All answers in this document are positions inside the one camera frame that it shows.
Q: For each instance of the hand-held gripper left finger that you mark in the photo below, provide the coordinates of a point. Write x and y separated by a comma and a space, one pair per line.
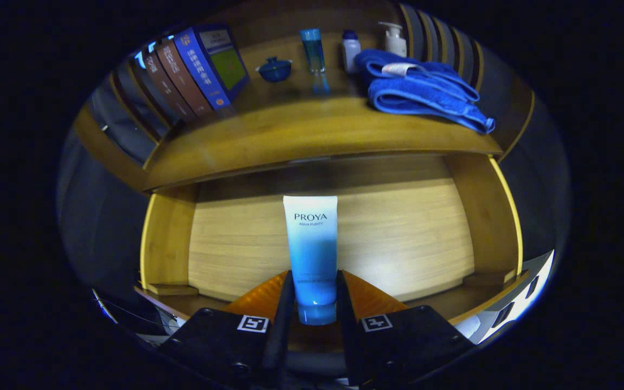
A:
285, 325

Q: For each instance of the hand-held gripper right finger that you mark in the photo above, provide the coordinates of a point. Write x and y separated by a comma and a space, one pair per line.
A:
346, 330

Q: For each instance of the blue and white tube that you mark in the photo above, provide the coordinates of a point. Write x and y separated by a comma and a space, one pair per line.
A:
312, 244

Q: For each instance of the wooden drawer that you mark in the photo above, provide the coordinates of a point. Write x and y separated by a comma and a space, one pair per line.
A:
398, 238

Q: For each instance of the wooden cabinet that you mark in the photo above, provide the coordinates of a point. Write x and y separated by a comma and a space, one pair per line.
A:
117, 160

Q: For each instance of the white slotted object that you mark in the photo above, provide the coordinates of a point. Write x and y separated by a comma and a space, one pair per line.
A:
512, 303

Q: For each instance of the blue folded towel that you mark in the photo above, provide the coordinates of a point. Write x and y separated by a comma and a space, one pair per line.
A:
415, 92

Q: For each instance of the blue lidded teacup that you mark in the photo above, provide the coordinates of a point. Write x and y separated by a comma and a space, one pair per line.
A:
275, 71

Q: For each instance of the reddish brown book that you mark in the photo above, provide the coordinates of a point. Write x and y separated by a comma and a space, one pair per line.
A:
184, 78

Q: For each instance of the dark brown book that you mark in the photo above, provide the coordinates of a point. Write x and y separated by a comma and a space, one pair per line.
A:
166, 86

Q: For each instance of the teal glass bottle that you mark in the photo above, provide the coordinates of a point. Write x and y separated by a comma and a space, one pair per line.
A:
314, 57

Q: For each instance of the blue book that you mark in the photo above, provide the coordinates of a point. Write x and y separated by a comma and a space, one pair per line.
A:
201, 67

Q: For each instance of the white bottle with blue cap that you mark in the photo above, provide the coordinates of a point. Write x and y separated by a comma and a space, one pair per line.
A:
351, 51

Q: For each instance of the white pump bottle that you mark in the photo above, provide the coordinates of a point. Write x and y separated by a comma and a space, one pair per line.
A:
396, 43

